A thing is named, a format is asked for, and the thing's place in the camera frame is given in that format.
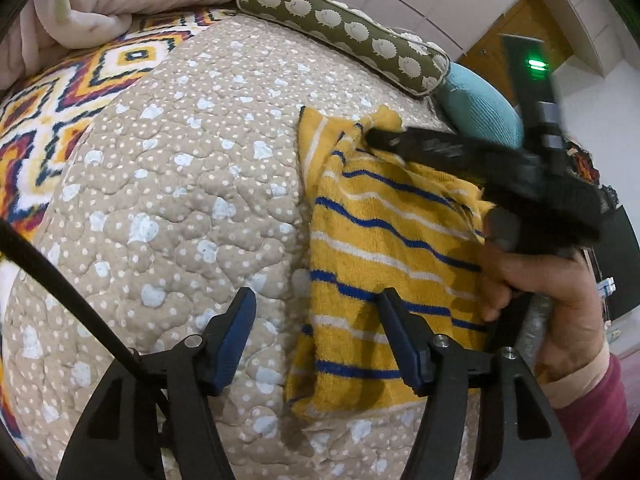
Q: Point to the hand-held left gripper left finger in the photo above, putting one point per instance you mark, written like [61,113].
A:
[232,345]

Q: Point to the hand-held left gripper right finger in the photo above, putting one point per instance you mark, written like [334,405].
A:
[400,340]

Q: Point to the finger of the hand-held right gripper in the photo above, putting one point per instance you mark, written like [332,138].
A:
[440,147]

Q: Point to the yellow striped sweater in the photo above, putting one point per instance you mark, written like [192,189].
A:
[380,230]

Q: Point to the person's right forearm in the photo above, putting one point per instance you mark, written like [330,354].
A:
[595,410]

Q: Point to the person's right hand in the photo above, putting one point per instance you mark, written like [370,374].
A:
[550,275]

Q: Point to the teal cushion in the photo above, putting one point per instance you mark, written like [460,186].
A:
[480,105]

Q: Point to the black panel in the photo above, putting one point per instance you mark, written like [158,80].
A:
[617,260]

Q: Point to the wooden door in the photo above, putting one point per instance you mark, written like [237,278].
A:
[490,55]

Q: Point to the olive pillow with white print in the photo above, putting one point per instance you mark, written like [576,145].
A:
[340,20]

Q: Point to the beige dotted quilt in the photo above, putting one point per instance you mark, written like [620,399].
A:
[175,185]

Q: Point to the geometric patterned blanket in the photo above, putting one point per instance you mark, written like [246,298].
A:
[60,95]

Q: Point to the pink floral fleece blanket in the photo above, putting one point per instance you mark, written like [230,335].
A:
[75,5]

